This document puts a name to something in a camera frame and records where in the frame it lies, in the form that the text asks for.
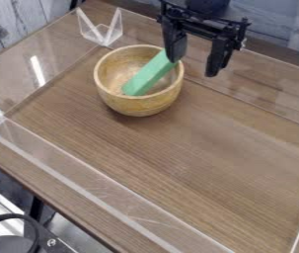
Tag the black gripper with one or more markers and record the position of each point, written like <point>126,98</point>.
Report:
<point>204,19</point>

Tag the green rectangular block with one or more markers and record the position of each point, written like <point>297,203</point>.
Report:
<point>148,75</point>

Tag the brown wooden bowl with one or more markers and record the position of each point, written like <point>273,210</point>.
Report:
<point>116,68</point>

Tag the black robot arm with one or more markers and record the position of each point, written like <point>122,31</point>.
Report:
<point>201,18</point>

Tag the black metal table leg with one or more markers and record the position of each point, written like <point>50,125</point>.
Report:
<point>36,209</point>

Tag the clear acrylic corner bracket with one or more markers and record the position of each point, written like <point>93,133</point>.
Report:
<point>101,34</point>

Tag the clear acrylic tray wall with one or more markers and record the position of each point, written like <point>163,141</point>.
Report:
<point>114,214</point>

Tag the black metal base plate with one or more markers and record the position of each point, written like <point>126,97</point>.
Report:
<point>49,243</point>

